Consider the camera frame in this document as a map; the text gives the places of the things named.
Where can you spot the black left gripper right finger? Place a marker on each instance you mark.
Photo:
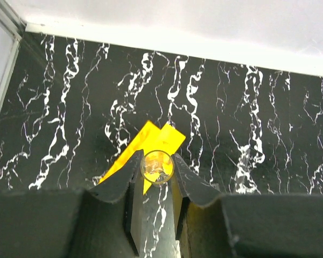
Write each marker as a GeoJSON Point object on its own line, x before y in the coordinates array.
{"type": "Point", "coordinates": [208, 223]}

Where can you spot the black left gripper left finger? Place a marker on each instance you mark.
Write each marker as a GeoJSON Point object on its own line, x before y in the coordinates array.
{"type": "Point", "coordinates": [104, 221]}

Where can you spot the clear glass test tube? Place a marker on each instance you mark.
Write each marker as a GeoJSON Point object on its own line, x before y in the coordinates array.
{"type": "Point", "coordinates": [157, 167]}

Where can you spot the yellow test tube rack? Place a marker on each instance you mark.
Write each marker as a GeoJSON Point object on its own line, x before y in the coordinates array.
{"type": "Point", "coordinates": [149, 138]}

